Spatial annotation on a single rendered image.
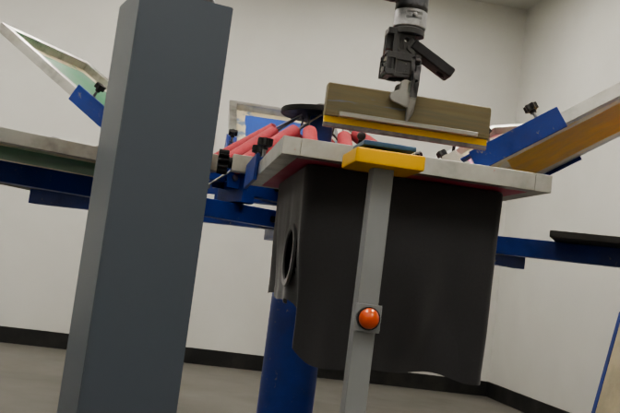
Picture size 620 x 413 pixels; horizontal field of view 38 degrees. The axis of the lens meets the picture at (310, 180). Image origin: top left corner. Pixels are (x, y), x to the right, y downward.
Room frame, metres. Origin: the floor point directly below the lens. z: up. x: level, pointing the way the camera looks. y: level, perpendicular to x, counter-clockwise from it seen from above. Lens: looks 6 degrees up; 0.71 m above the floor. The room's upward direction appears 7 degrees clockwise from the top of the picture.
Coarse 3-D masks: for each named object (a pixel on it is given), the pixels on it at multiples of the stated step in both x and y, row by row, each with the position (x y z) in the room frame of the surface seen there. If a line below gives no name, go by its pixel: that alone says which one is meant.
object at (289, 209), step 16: (288, 192) 2.17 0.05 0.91; (288, 208) 2.14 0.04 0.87; (288, 224) 2.13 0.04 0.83; (288, 240) 2.07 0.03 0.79; (272, 256) 2.37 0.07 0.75; (288, 256) 2.09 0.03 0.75; (272, 272) 2.36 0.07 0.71; (288, 272) 1.96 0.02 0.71; (272, 288) 2.36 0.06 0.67; (288, 288) 2.00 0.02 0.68
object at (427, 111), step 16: (336, 96) 1.96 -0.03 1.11; (352, 96) 1.96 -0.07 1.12; (368, 96) 1.97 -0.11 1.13; (384, 96) 1.97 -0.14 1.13; (336, 112) 1.96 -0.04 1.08; (352, 112) 1.96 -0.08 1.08; (368, 112) 1.97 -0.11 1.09; (384, 112) 1.97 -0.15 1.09; (400, 112) 1.98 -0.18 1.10; (416, 112) 1.98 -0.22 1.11; (432, 112) 1.99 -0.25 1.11; (448, 112) 2.00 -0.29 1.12; (464, 112) 2.00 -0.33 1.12; (480, 112) 2.01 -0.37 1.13; (464, 128) 2.00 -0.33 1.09; (480, 128) 2.01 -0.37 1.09
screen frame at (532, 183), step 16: (288, 144) 1.81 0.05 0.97; (304, 144) 1.81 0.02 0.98; (320, 144) 1.82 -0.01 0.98; (336, 144) 1.82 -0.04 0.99; (272, 160) 1.96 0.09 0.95; (288, 160) 1.91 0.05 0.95; (320, 160) 1.85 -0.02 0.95; (336, 160) 1.82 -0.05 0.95; (432, 160) 1.85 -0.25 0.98; (448, 160) 1.86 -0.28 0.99; (272, 176) 2.27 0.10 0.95; (432, 176) 1.87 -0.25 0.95; (448, 176) 1.86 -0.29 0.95; (464, 176) 1.86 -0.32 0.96; (480, 176) 1.87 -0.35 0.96; (496, 176) 1.87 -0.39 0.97; (512, 176) 1.88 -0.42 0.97; (528, 176) 1.88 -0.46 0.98; (544, 176) 1.89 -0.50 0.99; (528, 192) 1.92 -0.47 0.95; (544, 192) 1.89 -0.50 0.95
